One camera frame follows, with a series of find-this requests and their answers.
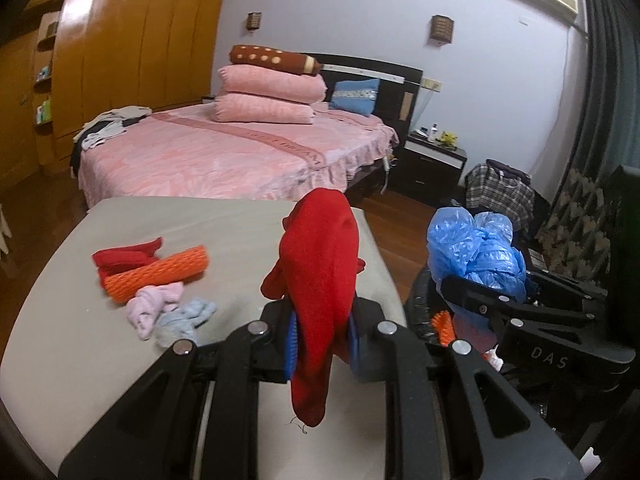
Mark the small dark nightstand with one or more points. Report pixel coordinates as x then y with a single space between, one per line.
209 100

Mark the pink sock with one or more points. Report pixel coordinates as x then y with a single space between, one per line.
152 308

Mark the red sock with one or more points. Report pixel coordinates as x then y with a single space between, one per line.
315 280
125 258

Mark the white bottle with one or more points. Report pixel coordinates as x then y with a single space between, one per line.
433 132

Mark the blue plastic bag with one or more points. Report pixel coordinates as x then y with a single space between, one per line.
475 250

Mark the green bottle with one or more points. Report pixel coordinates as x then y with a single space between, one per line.
44 111

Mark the pile of clothes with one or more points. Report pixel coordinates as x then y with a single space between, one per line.
107 127

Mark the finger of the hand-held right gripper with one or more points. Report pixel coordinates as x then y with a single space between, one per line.
480 297
565 285

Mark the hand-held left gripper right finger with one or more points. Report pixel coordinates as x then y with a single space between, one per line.
353 342

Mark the blue cushion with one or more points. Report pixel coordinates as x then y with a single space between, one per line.
355 96

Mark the plaid bag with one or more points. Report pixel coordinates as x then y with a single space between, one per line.
500 195

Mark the light blue sock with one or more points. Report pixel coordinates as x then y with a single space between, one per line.
182 323

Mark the dark nightstand with white stripe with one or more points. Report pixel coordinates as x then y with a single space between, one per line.
432 165

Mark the bed with pink bedspread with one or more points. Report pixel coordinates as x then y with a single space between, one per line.
215 160

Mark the yellow plush toy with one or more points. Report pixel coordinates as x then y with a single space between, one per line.
449 139

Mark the brown dotted bolster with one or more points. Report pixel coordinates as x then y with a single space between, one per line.
270 60

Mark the wall socket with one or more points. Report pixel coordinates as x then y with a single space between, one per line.
431 84

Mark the wooden wardrobe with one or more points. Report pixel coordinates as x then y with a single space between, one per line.
125 50

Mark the dark patterned curtain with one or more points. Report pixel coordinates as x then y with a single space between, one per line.
590 135

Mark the bin with black bag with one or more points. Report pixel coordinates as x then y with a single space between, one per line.
420 310

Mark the white tissue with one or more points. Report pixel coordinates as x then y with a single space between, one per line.
493 359

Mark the brown wall lamp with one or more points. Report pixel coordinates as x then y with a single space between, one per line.
442 28
254 20

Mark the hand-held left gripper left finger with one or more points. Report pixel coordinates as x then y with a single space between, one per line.
290 347

